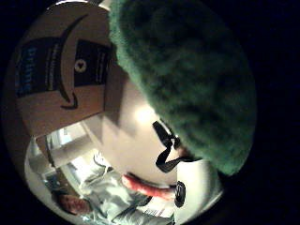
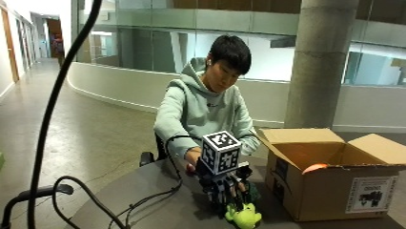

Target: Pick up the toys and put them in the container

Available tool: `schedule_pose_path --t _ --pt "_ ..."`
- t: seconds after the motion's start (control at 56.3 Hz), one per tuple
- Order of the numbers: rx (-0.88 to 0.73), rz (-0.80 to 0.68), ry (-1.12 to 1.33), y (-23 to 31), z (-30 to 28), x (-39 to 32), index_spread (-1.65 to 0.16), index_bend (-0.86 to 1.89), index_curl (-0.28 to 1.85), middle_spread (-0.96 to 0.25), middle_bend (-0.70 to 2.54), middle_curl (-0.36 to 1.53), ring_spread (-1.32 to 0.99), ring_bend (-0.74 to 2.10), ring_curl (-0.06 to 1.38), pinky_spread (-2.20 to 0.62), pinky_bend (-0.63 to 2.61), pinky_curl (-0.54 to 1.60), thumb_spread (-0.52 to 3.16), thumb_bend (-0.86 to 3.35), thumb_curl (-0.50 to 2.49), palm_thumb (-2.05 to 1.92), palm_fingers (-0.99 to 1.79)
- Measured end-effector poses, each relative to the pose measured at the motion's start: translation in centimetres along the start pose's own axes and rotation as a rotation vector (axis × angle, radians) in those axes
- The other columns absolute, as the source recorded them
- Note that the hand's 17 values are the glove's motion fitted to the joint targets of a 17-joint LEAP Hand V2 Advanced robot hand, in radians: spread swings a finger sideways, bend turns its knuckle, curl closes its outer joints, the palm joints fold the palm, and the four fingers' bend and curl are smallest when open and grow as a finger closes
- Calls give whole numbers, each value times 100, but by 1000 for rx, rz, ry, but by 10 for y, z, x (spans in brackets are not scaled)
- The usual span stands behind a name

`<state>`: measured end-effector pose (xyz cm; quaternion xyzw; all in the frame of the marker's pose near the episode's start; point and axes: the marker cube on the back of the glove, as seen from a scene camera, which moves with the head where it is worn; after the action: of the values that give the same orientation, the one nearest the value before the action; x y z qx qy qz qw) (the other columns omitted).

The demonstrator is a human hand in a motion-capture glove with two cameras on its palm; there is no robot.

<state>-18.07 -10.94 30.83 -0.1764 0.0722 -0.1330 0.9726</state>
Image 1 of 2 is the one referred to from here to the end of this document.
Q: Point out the cardboard box with black tape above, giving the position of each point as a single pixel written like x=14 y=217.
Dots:
x=65 y=103

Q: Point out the person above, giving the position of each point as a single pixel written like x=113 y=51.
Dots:
x=109 y=200

